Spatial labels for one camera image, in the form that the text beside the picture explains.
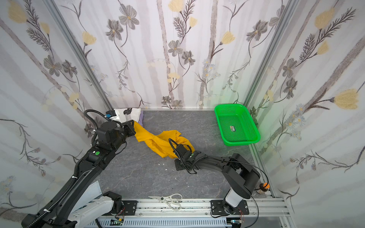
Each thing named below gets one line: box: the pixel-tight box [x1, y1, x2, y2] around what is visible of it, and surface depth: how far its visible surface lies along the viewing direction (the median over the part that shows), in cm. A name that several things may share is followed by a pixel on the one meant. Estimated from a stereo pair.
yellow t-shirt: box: [132, 120, 195, 159], surface depth 89 cm
